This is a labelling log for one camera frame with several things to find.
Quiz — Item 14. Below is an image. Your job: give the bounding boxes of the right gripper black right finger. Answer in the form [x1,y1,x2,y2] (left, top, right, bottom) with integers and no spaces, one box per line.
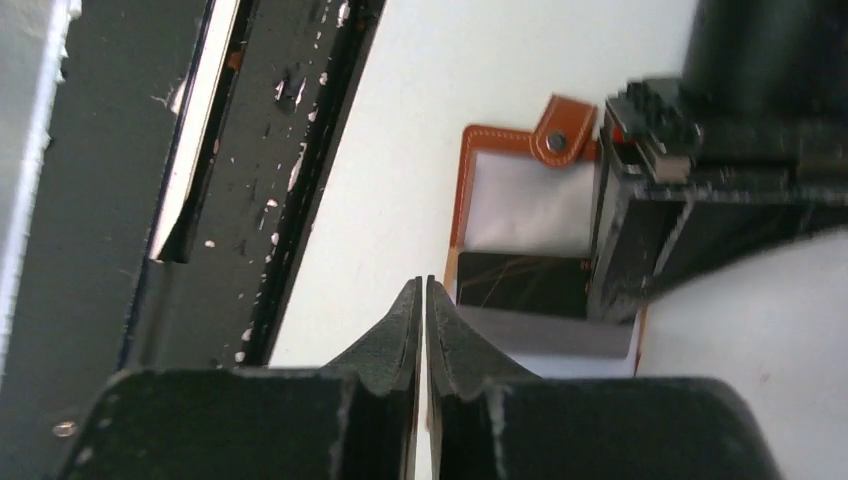
[425,278,781,479]

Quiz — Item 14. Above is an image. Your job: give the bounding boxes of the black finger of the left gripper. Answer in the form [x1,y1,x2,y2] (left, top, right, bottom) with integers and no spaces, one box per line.
[586,77,847,324]

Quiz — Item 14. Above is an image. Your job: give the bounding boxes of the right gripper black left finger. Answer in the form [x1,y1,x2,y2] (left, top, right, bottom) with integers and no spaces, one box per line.
[56,278,422,479]

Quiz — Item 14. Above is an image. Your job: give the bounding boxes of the brown leather card holder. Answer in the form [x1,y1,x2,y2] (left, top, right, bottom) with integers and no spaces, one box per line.
[444,95,640,378]

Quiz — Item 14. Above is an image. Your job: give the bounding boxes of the black credit card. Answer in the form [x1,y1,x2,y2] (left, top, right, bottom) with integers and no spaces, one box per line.
[456,252,592,318]

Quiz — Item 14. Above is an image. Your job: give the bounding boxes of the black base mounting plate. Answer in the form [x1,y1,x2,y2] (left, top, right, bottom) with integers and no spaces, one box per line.
[1,1,384,479]

